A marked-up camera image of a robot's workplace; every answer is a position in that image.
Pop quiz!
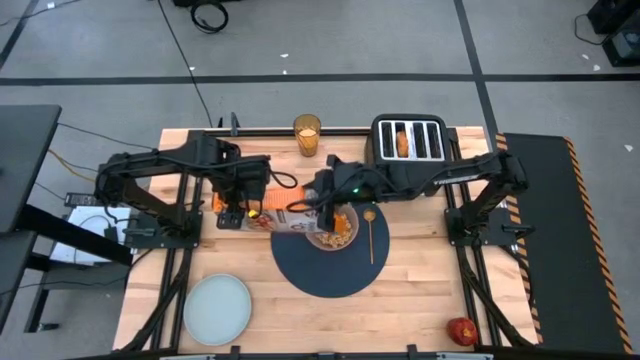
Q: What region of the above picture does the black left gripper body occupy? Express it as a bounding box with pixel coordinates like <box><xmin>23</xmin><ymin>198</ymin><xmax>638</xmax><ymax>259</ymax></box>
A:
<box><xmin>218</xmin><ymin>158</ymin><xmax>272</xmax><ymax>204</ymax></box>

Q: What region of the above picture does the pale grey round plate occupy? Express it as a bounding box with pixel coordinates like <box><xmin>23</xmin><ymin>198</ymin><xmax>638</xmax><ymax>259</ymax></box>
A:
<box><xmin>182</xmin><ymin>273</ymin><xmax>253</xmax><ymax>347</ymax></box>

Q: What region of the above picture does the coiled black cable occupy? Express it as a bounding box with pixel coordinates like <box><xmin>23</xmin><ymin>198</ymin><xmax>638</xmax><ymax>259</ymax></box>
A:
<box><xmin>189</xmin><ymin>0</ymin><xmax>230</xmax><ymax>35</ymax></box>

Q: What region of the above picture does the cereal rings pile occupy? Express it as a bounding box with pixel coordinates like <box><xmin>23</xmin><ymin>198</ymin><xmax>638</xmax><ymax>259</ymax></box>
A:
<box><xmin>312</xmin><ymin>214</ymin><xmax>354</xmax><ymax>250</ymax></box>

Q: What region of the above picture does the yellow cable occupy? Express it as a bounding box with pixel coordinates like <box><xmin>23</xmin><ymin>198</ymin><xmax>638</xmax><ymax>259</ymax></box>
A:
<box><xmin>47</xmin><ymin>148</ymin><xmax>97</xmax><ymax>182</ymax></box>

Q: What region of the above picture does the brown ceramic bowl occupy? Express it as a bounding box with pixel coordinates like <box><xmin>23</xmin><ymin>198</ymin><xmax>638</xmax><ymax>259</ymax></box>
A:
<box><xmin>304</xmin><ymin>202</ymin><xmax>361</xmax><ymax>253</ymax></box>

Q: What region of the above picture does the white flat box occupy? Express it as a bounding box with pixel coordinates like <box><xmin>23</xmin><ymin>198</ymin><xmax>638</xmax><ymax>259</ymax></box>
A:
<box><xmin>48</xmin><ymin>205</ymin><xmax>133</xmax><ymax>266</ymax></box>

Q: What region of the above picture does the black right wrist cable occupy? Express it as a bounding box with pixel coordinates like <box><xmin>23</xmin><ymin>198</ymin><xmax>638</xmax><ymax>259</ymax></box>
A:
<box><xmin>284</xmin><ymin>197</ymin><xmax>326</xmax><ymax>215</ymax></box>

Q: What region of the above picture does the red apple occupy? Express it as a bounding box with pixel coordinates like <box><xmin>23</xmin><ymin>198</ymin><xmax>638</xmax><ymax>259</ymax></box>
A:
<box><xmin>446</xmin><ymin>316</ymin><xmax>480</xmax><ymax>347</ymax></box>

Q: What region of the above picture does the black equipment case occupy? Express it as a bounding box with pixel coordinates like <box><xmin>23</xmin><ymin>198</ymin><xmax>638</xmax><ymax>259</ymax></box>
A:
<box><xmin>587</xmin><ymin>0</ymin><xmax>640</xmax><ymax>69</ymax></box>

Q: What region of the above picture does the orange cereal box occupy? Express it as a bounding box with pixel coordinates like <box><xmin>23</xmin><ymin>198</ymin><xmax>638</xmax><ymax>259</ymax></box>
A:
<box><xmin>212</xmin><ymin>185</ymin><xmax>331</xmax><ymax>235</ymax></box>

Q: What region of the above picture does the black looped floor cable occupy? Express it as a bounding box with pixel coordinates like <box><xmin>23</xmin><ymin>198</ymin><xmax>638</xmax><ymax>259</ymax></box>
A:
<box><xmin>573</xmin><ymin>12</ymin><xmax>609</xmax><ymax>47</ymax></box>

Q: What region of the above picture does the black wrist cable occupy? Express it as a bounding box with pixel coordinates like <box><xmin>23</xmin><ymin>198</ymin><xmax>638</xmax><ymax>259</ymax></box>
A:
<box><xmin>284</xmin><ymin>197</ymin><xmax>326</xmax><ymax>215</ymax></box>
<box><xmin>268</xmin><ymin>168</ymin><xmax>300</xmax><ymax>191</ymax></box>

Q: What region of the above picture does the black four-slot toaster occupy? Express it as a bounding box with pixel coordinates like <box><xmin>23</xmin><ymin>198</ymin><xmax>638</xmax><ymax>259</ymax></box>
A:
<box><xmin>364</xmin><ymin>113</ymin><xmax>454</xmax><ymax>196</ymax></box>

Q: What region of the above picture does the black desk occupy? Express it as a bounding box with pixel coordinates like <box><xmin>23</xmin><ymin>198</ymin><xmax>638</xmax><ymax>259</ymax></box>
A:
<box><xmin>0</xmin><ymin>103</ymin><xmax>135</xmax><ymax>335</ymax></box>

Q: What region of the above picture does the amber drinking glass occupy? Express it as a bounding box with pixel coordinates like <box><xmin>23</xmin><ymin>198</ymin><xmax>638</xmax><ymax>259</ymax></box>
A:
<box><xmin>292</xmin><ymin>113</ymin><xmax>322</xmax><ymax>158</ymax></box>

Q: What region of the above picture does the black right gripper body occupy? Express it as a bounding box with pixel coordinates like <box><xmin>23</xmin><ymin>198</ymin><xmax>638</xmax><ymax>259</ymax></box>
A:
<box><xmin>312</xmin><ymin>164</ymin><xmax>365</xmax><ymax>206</ymax></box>

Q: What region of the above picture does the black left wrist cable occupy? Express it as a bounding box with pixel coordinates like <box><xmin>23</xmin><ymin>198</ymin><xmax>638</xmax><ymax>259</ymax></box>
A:
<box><xmin>268</xmin><ymin>168</ymin><xmax>300</xmax><ymax>191</ymax></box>

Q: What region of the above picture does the long black floor cable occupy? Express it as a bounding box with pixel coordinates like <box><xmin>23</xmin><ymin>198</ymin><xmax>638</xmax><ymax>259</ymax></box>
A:
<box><xmin>157</xmin><ymin>0</ymin><xmax>215</xmax><ymax>129</ymax></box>

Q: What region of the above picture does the dark blue round placemat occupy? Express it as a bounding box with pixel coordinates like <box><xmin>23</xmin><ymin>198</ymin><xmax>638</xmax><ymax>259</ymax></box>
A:
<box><xmin>270</xmin><ymin>202</ymin><xmax>391</xmax><ymax>299</ymax></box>

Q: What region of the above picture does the thin black cable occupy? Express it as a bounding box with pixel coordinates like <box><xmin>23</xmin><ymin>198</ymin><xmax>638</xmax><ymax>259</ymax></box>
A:
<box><xmin>56</xmin><ymin>121</ymin><xmax>159</xmax><ymax>151</ymax></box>

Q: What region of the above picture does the black power brick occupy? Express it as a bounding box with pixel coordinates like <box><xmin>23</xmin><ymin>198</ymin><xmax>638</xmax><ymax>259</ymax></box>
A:
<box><xmin>63</xmin><ymin>192</ymin><xmax>105</xmax><ymax>209</ymax></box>

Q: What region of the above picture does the black hazard-striped floor mat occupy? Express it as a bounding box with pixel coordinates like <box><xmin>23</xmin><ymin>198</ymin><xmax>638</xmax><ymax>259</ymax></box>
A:
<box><xmin>494</xmin><ymin>132</ymin><xmax>635</xmax><ymax>355</ymax></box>

